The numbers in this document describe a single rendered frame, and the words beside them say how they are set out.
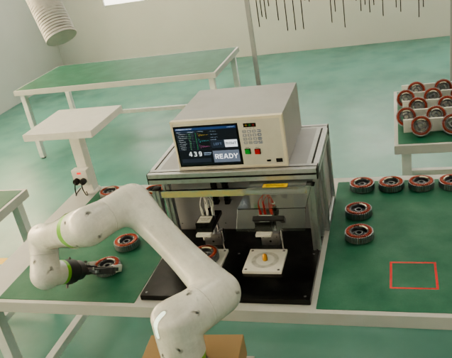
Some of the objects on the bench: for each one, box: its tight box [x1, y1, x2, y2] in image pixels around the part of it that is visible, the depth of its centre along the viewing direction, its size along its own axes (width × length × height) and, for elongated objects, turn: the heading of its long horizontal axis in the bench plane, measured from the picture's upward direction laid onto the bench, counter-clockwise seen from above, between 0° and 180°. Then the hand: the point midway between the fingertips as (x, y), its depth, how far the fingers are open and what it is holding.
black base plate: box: [140, 228, 324, 305], centre depth 225 cm, size 47×64×2 cm
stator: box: [94, 256, 121, 278], centre depth 236 cm, size 11×11×4 cm
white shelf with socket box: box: [22, 105, 123, 196], centre depth 291 cm, size 35×37×46 cm
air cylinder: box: [204, 228, 226, 245], centre depth 238 cm, size 5×8×6 cm
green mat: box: [316, 179, 452, 314], centre depth 224 cm, size 94×61×1 cm, turn 4°
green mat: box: [0, 190, 170, 303], centre depth 263 cm, size 94×61×1 cm, turn 4°
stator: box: [198, 244, 219, 262], centre depth 225 cm, size 11×11×4 cm
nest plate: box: [242, 249, 287, 274], centre depth 219 cm, size 15×15×1 cm
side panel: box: [321, 135, 336, 231], centre depth 242 cm, size 28×3×32 cm, turn 4°
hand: (106, 266), depth 236 cm, fingers closed on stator, 11 cm apart
